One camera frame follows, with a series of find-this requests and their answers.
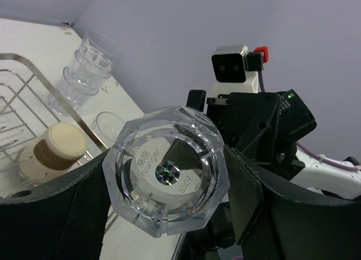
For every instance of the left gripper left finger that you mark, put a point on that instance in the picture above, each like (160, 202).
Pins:
(62, 219)

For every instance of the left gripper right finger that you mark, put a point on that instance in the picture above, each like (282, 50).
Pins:
(276, 219)

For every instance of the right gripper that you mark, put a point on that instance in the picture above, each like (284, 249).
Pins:
(248, 122)

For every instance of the cream brown cup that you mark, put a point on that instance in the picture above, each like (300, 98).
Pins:
(53, 153)

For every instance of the clear glass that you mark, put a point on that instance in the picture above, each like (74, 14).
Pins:
(107, 126)
(98, 54)
(83, 82)
(166, 172)
(76, 95)

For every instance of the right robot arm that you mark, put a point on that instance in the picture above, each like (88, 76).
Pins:
(296, 163)

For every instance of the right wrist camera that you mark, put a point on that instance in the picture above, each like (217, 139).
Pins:
(237, 69)

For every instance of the wire dish rack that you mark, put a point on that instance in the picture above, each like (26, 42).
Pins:
(25, 116)

